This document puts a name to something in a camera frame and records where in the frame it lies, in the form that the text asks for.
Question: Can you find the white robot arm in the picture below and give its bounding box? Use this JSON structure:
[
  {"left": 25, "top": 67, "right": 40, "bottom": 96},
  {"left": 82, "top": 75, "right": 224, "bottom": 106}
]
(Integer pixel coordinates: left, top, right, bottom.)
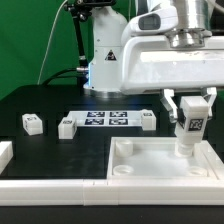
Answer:
[{"left": 84, "top": 0, "right": 224, "bottom": 121}]

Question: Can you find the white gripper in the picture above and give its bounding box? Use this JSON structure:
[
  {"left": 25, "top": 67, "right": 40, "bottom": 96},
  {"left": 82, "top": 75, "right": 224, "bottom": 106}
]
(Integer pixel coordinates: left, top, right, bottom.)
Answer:
[{"left": 120, "top": 12, "right": 224, "bottom": 123}]

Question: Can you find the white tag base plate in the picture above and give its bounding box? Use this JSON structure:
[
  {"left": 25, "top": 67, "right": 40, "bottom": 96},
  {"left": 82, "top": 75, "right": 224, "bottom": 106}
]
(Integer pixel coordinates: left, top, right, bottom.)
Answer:
[{"left": 67, "top": 111, "right": 141, "bottom": 127}]

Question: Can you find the white square tabletop part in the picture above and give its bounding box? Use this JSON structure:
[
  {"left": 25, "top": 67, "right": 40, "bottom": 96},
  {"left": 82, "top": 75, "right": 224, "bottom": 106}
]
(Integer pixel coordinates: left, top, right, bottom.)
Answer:
[{"left": 107, "top": 137, "right": 224, "bottom": 180}]

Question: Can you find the white left fence piece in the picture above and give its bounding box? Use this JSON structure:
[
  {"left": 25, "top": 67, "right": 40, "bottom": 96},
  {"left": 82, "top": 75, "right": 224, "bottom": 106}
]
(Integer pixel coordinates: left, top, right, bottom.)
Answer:
[{"left": 0, "top": 141, "right": 13, "bottom": 174}]

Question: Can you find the white thin cable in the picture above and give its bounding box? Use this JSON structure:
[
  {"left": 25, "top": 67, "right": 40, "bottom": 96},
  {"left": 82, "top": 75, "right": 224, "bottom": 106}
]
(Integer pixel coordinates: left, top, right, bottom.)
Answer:
[{"left": 37, "top": 0, "right": 69, "bottom": 85}]

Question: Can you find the black thick cable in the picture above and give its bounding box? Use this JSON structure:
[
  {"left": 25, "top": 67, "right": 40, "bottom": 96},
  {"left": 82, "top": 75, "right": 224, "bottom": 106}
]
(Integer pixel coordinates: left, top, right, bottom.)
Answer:
[{"left": 42, "top": 67, "right": 88, "bottom": 87}]

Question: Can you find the white front fence rail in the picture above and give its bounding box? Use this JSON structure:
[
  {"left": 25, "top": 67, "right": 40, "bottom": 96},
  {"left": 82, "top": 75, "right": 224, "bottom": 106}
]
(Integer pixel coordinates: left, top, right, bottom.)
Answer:
[{"left": 0, "top": 180, "right": 224, "bottom": 206}]

